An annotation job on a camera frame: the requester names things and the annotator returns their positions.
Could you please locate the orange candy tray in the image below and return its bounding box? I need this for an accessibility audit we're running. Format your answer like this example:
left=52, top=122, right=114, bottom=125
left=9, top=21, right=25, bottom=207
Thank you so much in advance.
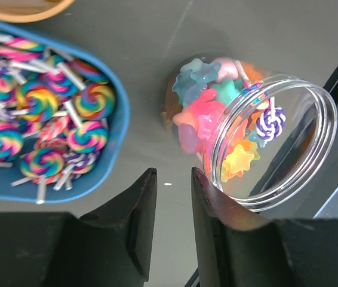
left=0, top=0, right=74, bottom=23

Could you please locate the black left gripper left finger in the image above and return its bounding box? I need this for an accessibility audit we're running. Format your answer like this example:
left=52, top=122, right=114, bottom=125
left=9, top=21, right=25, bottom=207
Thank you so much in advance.
left=0, top=168, right=157, bottom=286

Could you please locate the blue candy tray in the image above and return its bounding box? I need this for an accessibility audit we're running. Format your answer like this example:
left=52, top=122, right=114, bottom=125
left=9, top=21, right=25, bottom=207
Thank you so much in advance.
left=0, top=22, right=130, bottom=204

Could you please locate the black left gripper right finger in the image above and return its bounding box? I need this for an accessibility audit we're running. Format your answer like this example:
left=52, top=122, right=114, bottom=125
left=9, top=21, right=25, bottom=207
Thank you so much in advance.
left=191, top=167, right=338, bottom=286

